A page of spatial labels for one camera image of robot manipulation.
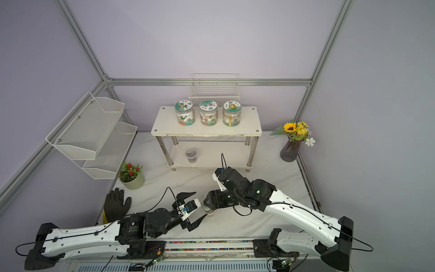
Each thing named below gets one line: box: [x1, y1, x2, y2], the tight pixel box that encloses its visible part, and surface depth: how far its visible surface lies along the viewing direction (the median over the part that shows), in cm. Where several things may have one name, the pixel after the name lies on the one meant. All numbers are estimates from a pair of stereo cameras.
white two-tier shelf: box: [150, 106, 263, 173], surface depth 78 cm
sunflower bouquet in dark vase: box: [269, 119, 316, 163], surface depth 92 cm
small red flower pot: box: [118, 162, 145, 191], surface depth 88 cm
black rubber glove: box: [103, 187, 132, 223], surface depth 88 cm
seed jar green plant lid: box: [174, 99, 195, 127], surface depth 73 cm
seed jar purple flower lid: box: [199, 100, 219, 127], surface depth 73 cm
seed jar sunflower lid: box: [222, 100, 242, 127], surface depth 73 cm
